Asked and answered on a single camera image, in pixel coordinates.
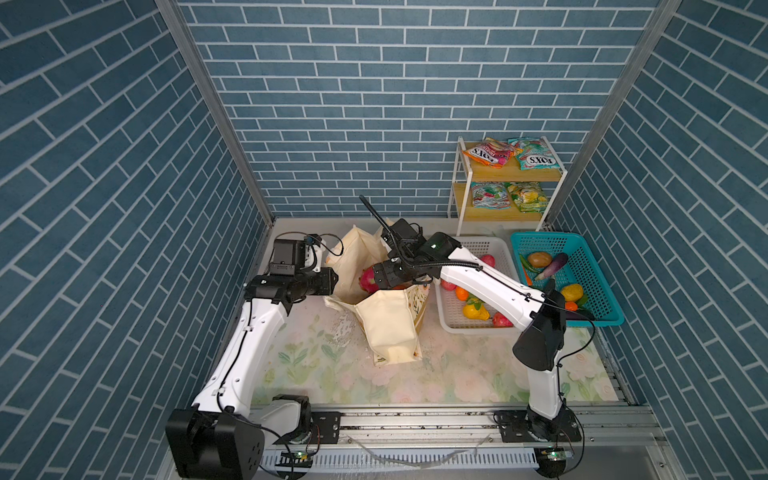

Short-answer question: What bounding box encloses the white plastic basket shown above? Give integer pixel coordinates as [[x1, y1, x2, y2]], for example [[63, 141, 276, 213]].
[[436, 236, 543, 336]]

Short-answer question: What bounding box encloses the red apple back right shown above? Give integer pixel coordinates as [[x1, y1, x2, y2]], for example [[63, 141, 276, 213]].
[[480, 254, 496, 267]]

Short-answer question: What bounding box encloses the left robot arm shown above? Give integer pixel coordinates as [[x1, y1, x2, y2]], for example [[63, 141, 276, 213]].
[[165, 267, 338, 479]]

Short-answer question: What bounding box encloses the yellow green candy bag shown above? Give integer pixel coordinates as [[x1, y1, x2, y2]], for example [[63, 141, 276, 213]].
[[506, 182, 549, 213]]

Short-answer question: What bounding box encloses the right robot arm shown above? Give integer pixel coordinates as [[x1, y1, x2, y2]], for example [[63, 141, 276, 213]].
[[372, 218, 576, 442]]

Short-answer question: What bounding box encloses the yellow pear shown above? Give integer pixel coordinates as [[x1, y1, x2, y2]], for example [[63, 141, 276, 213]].
[[462, 300, 491, 321]]

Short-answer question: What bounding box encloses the yellow bell pepper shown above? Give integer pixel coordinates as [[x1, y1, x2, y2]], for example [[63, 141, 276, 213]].
[[560, 283, 584, 303]]

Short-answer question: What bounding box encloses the pink dragon fruit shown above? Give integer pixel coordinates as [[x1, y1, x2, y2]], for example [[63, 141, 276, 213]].
[[359, 267, 379, 294]]

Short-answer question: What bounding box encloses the green snack bag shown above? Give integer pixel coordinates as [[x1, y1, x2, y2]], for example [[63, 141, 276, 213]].
[[508, 137, 558, 171]]

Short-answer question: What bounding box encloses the small orange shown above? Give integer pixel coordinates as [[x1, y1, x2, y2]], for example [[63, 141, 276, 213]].
[[455, 287, 470, 301]]

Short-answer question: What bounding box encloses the red apple front right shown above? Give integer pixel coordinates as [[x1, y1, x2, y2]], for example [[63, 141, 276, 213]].
[[492, 312, 514, 328]]

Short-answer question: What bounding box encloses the purple eggplant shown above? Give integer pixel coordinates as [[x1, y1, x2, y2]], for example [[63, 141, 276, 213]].
[[535, 252, 569, 281]]

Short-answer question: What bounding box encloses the pink green candy bag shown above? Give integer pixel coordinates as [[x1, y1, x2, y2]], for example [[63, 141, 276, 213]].
[[471, 182, 510, 210]]

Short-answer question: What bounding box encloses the white wooden shelf rack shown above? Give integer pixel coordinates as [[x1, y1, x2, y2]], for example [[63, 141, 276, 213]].
[[446, 136, 569, 236]]

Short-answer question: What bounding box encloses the red apple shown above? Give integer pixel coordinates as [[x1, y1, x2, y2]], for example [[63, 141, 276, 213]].
[[480, 254, 496, 267], [492, 312, 514, 328]]

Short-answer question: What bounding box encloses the teal plastic basket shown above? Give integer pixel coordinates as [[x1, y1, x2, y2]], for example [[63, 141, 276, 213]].
[[510, 232, 625, 327]]

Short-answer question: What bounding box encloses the brown potato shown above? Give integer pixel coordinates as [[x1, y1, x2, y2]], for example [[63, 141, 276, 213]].
[[526, 251, 553, 270]]

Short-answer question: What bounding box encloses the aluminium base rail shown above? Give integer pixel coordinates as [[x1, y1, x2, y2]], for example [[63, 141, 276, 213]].
[[157, 404, 685, 480]]

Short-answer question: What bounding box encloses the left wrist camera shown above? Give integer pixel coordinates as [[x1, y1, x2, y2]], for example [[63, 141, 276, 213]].
[[267, 239, 322, 276]]

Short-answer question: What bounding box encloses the orange pink snack bag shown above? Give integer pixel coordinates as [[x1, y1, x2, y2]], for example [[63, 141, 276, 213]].
[[463, 137, 515, 169]]

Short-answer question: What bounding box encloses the cream canvas grocery bag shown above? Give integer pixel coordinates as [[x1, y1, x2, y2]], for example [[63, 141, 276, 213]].
[[324, 226, 430, 366]]

